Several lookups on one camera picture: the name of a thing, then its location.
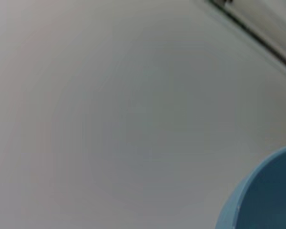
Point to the blue bowl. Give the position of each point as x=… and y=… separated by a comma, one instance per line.
x=267, y=190

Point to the dark framed ceiling beam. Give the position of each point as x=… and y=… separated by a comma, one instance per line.
x=257, y=26

